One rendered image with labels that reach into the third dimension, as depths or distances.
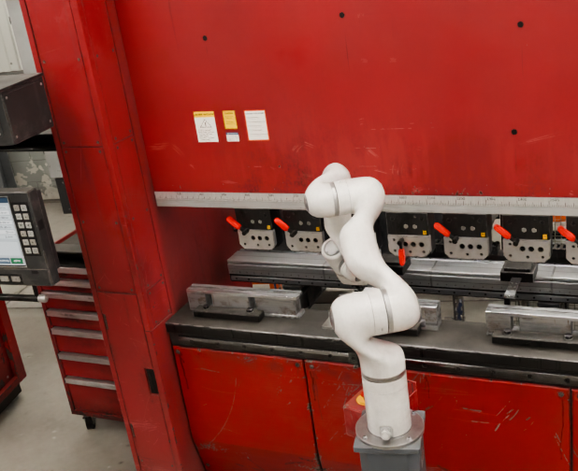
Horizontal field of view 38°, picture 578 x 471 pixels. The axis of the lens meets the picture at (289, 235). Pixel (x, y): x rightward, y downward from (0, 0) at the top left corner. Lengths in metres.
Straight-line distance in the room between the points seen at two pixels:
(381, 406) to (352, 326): 0.26
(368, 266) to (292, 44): 0.96
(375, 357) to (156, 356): 1.42
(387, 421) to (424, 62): 1.14
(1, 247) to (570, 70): 1.99
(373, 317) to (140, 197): 1.39
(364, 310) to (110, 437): 2.53
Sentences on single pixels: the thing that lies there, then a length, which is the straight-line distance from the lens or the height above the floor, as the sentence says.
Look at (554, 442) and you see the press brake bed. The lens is 3.08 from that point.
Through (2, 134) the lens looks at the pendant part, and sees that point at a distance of 2.96.
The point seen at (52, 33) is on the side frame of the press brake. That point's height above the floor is 2.07.
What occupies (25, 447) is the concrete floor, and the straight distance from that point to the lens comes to 4.59.
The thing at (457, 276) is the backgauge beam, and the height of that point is 0.97.
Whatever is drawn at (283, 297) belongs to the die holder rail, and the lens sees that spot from 3.24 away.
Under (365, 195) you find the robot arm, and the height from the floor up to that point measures 1.59.
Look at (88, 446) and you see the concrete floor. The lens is 4.43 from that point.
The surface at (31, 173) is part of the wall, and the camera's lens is 8.47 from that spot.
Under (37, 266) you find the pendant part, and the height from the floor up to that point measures 1.32.
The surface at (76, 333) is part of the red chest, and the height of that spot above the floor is 0.62.
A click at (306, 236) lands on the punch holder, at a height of 1.23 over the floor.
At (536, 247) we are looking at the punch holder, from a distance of 2.83.
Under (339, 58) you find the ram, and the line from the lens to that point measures 2.81.
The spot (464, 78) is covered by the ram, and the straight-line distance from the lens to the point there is 2.70.
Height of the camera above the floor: 2.37
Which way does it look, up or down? 22 degrees down
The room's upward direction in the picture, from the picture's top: 8 degrees counter-clockwise
